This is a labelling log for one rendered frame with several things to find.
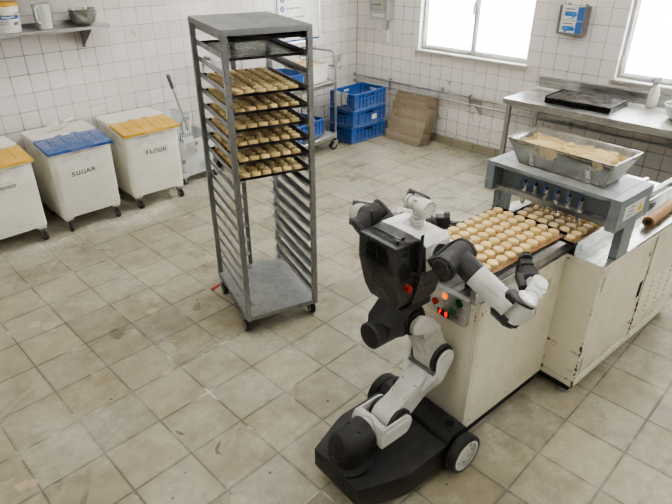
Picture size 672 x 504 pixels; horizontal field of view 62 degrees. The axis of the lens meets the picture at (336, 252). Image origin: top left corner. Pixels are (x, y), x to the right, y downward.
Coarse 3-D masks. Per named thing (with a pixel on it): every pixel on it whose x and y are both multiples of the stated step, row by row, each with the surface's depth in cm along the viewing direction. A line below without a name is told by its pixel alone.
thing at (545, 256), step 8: (664, 184) 338; (656, 192) 332; (552, 248) 268; (560, 248) 272; (568, 248) 278; (536, 256) 262; (544, 256) 263; (552, 256) 269; (536, 264) 261; (544, 264) 267; (504, 272) 249; (512, 272) 249; (504, 280) 246; (512, 280) 251; (472, 296) 236; (472, 304) 237
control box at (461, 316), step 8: (440, 288) 249; (448, 288) 249; (432, 296) 255; (440, 296) 251; (448, 296) 247; (456, 296) 243; (464, 296) 243; (432, 304) 257; (440, 304) 253; (448, 304) 249; (456, 304) 245; (464, 304) 241; (448, 312) 250; (456, 312) 246; (464, 312) 243; (456, 320) 248; (464, 320) 244
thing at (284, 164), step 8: (216, 152) 346; (224, 160) 334; (272, 160) 332; (280, 160) 328; (288, 160) 329; (240, 168) 317; (248, 168) 319; (256, 168) 317; (264, 168) 317; (272, 168) 320; (280, 168) 317; (288, 168) 317; (296, 168) 320; (240, 176) 311; (248, 176) 308
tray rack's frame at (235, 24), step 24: (192, 24) 314; (216, 24) 282; (240, 24) 282; (264, 24) 282; (288, 24) 282; (192, 48) 320; (216, 216) 373; (216, 240) 381; (264, 264) 403; (264, 288) 375; (288, 288) 375; (264, 312) 351
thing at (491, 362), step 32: (512, 288) 252; (448, 320) 256; (480, 320) 243; (544, 320) 290; (480, 352) 255; (512, 352) 278; (448, 384) 271; (480, 384) 268; (512, 384) 294; (480, 416) 290
